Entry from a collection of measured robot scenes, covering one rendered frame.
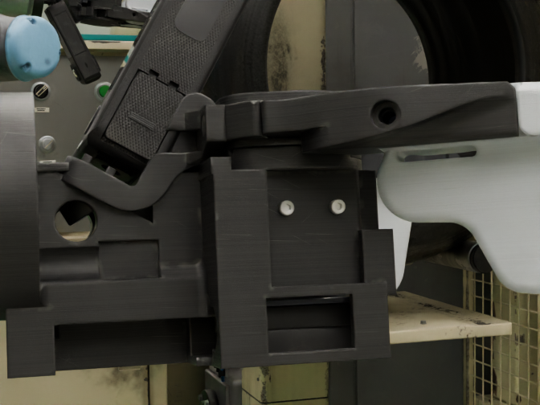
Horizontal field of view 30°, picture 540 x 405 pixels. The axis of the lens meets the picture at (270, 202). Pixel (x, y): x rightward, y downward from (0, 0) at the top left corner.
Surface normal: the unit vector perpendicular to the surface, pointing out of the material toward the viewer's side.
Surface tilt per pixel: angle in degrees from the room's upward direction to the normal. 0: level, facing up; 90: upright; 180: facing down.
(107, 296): 82
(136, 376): 90
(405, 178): 84
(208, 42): 81
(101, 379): 90
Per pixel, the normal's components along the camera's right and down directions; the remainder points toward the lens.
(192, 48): 0.30, -0.11
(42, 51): 0.79, 0.03
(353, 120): -0.33, -0.06
